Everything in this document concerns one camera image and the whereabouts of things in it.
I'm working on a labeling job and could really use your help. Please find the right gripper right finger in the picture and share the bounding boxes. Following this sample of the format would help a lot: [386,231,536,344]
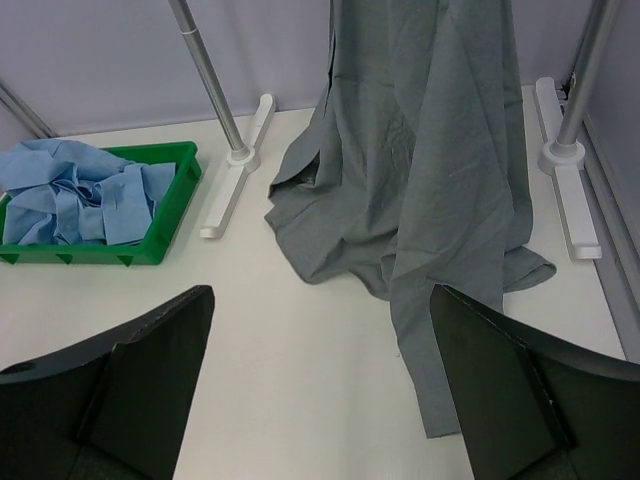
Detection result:
[430,285,639,479]

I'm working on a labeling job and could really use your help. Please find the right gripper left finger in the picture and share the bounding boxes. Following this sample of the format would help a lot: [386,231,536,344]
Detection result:
[1,285,215,479]

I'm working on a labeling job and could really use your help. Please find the light blue shirt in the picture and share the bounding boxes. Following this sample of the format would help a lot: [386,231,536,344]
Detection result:
[1,140,177,246]

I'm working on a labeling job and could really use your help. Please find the grey shirt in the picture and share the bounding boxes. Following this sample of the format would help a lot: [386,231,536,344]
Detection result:
[266,1,556,438]

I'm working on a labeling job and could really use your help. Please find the green plastic tray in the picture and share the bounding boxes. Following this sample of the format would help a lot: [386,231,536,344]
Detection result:
[1,141,202,266]

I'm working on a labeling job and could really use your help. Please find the white metal clothes rack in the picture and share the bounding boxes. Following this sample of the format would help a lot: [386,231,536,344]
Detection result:
[169,1,621,260]

